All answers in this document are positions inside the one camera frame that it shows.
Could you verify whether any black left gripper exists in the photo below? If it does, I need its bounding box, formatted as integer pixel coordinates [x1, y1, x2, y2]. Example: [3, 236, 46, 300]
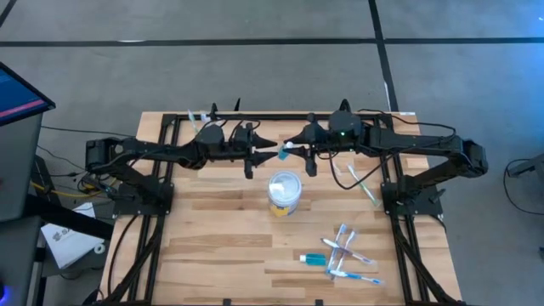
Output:
[231, 121, 280, 180]

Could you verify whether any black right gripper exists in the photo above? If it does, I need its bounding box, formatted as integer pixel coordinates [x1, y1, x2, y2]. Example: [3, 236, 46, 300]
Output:
[283, 112, 331, 179]

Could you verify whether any black stand beam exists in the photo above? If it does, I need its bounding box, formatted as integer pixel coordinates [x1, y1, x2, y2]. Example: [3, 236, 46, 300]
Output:
[25, 195, 115, 240]

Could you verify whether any white printed booklet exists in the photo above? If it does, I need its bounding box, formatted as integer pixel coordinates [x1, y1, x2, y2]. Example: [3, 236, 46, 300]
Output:
[40, 201, 106, 269]

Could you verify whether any grey stand leg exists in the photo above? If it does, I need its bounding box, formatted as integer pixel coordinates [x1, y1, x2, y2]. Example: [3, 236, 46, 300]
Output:
[507, 153, 544, 178]

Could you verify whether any grey cabinet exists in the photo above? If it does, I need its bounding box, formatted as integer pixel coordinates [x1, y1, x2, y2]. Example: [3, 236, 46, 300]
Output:
[0, 112, 44, 222]

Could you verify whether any monitor with blue screen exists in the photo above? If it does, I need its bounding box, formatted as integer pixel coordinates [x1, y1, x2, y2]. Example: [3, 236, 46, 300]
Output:
[0, 62, 56, 128]

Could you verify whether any dark grey box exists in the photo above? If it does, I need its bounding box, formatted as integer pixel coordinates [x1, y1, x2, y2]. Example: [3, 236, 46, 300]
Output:
[0, 216, 43, 306]

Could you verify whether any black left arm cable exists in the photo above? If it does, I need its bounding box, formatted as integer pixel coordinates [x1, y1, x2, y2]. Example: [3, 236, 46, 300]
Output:
[199, 113, 261, 144]

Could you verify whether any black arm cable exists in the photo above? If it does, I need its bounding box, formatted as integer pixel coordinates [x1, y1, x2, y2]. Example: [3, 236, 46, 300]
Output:
[199, 113, 261, 144]
[328, 150, 396, 191]

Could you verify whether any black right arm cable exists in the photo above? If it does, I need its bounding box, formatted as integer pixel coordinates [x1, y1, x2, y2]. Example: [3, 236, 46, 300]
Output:
[328, 150, 396, 191]

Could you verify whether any black cable over frame corner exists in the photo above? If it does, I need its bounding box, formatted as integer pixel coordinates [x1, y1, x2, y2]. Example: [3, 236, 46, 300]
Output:
[359, 109, 456, 139]

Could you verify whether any thin black floor cable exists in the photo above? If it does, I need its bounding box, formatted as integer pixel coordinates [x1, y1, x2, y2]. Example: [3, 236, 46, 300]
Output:
[503, 159, 544, 216]
[41, 125, 137, 139]

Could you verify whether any black cable beside table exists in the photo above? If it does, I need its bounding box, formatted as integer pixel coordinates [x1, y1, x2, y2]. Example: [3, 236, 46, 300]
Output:
[106, 212, 141, 298]

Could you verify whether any yellow cable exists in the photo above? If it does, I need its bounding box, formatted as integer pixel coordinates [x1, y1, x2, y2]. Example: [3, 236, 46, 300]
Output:
[29, 178, 116, 200]

